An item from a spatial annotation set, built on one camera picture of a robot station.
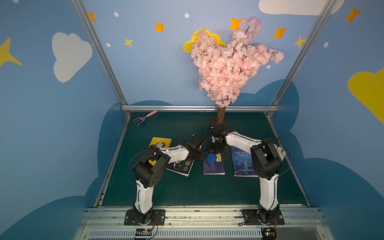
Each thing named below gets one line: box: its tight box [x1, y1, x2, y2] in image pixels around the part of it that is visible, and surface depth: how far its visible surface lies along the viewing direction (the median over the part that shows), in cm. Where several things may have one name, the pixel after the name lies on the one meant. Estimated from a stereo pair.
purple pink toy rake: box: [133, 110, 158, 128], surface depth 121 cm
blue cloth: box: [204, 145, 217, 165], surface depth 93 cm
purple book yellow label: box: [203, 152, 226, 175], surface depth 93 cm
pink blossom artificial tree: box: [191, 16, 285, 125], surface depth 73 cm
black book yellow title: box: [166, 159, 194, 177], surface depth 92 cm
